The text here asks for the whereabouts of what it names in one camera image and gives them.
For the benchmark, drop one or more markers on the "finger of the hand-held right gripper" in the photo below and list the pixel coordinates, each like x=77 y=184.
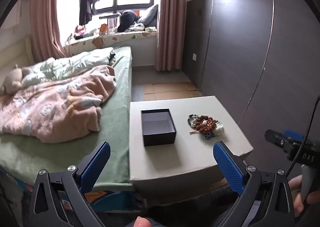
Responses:
x=293 y=134
x=273 y=137

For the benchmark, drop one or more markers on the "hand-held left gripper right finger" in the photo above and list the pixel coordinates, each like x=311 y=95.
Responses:
x=228 y=167

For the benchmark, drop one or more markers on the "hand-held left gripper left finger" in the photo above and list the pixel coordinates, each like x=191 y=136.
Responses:
x=98 y=159

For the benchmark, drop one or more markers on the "black box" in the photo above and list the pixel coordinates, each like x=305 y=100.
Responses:
x=158 y=130

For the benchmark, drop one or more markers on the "person's right hand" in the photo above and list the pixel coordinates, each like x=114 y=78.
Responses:
x=308 y=203

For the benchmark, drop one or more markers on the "person's left hand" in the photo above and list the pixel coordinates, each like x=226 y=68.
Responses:
x=142 y=222

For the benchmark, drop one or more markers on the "white square table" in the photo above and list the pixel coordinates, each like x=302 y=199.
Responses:
x=200 y=157

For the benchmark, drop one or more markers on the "bed with green sheet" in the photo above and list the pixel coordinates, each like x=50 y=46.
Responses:
x=117 y=117

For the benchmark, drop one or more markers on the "pink fleece blanket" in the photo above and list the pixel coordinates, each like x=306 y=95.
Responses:
x=57 y=109

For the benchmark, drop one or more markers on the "grey wardrobe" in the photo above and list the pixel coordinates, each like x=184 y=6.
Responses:
x=237 y=54

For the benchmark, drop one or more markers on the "cardboard sheets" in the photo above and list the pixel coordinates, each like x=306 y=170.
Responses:
x=170 y=90

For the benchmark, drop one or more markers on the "light green duvet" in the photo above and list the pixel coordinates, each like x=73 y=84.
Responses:
x=75 y=63

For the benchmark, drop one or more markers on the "beige plush toy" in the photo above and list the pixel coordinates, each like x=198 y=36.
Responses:
x=12 y=79

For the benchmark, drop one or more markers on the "patterned window seat cushion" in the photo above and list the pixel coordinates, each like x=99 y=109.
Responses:
x=112 y=40

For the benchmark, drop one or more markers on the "beige padded headboard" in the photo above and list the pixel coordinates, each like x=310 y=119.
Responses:
x=12 y=52

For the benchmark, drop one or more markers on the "small folding rack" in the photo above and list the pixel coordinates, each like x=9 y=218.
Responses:
x=110 y=20

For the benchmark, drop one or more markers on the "dark bag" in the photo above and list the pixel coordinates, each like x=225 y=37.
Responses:
x=127 y=20

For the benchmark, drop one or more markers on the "pink curtain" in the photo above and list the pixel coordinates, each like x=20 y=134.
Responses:
x=45 y=22
x=168 y=22

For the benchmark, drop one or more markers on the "grey pillow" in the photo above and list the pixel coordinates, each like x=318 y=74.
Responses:
x=150 y=15

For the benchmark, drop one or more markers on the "white wall socket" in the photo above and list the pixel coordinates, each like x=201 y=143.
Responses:
x=193 y=57

